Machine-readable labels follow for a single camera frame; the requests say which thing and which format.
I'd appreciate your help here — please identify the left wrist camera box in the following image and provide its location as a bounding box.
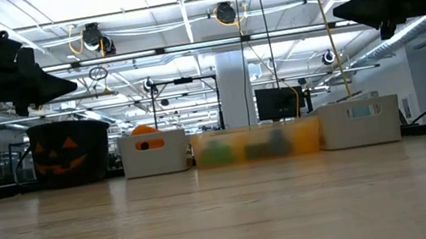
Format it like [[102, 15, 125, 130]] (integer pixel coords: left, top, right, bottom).
[[0, 28, 26, 71]]

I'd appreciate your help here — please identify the black computer monitor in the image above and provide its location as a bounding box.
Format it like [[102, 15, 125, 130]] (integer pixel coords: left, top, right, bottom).
[[253, 81, 309, 124]]

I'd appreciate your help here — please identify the grey plastic bin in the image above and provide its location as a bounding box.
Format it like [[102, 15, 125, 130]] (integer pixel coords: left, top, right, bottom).
[[312, 92, 406, 155], [116, 125, 193, 181]]

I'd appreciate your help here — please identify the clear yellow bin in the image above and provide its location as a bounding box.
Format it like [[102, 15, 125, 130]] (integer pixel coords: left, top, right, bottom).
[[189, 113, 325, 172]]

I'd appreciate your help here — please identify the black stand frame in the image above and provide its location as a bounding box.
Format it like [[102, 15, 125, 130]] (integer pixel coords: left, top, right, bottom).
[[148, 71, 228, 141]]

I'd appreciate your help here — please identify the black pumpkin-face bucket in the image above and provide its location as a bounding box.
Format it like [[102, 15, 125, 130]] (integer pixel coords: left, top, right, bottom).
[[24, 112, 119, 192]]

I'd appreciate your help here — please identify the black ceiling cable reel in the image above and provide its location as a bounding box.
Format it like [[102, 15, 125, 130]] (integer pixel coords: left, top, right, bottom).
[[80, 18, 118, 59], [319, 47, 338, 67], [213, 0, 240, 26]]

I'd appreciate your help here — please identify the orange-yellow single-stud block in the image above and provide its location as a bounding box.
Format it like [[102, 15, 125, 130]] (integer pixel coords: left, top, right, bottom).
[[288, 117, 324, 157]]

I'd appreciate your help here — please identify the yellow cable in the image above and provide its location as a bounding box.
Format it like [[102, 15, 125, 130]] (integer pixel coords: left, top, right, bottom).
[[308, 0, 354, 103]]

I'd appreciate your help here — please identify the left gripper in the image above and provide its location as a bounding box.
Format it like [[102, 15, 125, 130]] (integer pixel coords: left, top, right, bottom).
[[0, 40, 82, 121]]

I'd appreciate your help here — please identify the orange foam die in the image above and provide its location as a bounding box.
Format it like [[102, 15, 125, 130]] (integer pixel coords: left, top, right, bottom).
[[128, 120, 167, 153]]

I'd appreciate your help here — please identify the bright green two-stud block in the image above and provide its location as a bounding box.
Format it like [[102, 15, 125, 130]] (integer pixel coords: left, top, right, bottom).
[[197, 136, 238, 169]]

